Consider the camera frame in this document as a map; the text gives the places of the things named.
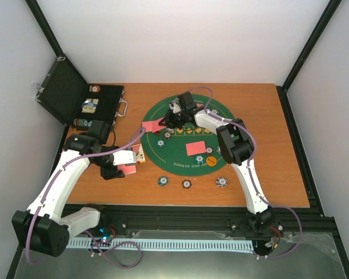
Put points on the chip row in case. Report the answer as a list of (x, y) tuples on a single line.
[(81, 124)]

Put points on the white purple chip stack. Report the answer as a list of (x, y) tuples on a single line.
[(221, 182)]

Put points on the blue card box in case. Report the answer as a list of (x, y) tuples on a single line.
[(89, 105)]

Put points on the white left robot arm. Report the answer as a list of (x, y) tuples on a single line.
[(42, 228)]

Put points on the orange chip in case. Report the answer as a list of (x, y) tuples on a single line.
[(94, 88)]

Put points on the dark red chip stack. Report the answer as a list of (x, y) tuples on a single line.
[(186, 184)]

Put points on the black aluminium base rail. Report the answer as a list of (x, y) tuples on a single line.
[(233, 222)]

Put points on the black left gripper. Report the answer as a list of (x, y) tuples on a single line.
[(109, 174)]

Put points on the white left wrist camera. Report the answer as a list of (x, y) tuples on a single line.
[(124, 157)]

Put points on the orange big blind button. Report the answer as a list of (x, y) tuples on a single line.
[(211, 161)]

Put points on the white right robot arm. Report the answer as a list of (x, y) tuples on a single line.
[(237, 147)]

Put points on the light blue cable duct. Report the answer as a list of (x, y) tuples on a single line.
[(179, 245)]

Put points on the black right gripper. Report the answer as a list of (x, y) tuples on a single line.
[(167, 121)]

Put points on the red playing card deck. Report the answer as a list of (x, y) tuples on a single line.
[(127, 169)]

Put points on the playing card box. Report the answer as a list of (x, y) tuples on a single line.
[(138, 150)]

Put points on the round green poker mat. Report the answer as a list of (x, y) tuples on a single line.
[(173, 157)]

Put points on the single blue poker chip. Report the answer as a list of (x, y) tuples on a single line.
[(160, 143)]

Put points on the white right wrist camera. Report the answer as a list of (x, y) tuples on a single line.
[(175, 107)]

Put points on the black poker case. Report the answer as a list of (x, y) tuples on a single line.
[(64, 90)]

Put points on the blue poker chip stack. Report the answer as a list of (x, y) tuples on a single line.
[(163, 180)]

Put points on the single red poker chip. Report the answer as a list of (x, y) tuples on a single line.
[(167, 135)]

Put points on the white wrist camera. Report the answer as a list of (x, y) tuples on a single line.
[(124, 157), (175, 107)]

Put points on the red backed playing card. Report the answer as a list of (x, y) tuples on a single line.
[(152, 126)]

